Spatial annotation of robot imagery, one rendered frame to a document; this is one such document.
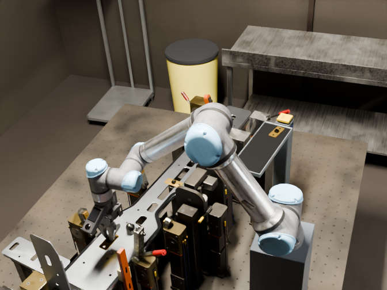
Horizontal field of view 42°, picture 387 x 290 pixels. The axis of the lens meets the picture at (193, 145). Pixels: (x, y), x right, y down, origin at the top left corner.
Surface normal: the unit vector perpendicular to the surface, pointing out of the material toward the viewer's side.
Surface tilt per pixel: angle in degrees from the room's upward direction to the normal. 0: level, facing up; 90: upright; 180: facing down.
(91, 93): 0
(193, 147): 83
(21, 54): 90
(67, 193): 0
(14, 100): 90
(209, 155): 83
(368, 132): 0
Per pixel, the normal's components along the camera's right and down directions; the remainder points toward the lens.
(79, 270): -0.06, -0.80
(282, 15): -0.36, 0.58
